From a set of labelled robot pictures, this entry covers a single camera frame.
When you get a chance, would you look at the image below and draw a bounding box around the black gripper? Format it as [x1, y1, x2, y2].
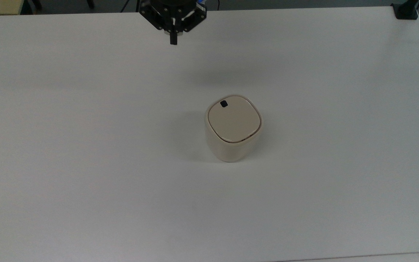
[139, 0, 207, 45]

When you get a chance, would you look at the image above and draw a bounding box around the beige trash bin lid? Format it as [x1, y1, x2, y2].
[208, 95, 261, 143]

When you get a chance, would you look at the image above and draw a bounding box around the beige trash bin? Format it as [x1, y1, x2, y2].
[204, 94, 264, 163]

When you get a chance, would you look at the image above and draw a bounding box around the black clamp base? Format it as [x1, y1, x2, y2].
[391, 0, 419, 20]

